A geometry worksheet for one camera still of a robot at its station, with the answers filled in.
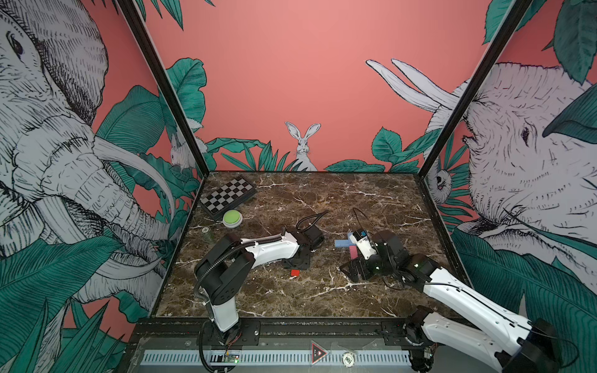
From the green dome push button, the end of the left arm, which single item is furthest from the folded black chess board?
the end of the left arm

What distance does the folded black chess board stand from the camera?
1.04 metres

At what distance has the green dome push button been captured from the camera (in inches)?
39.8

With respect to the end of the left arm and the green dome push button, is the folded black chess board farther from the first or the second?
the end of the left arm

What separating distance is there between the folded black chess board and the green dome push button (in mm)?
26
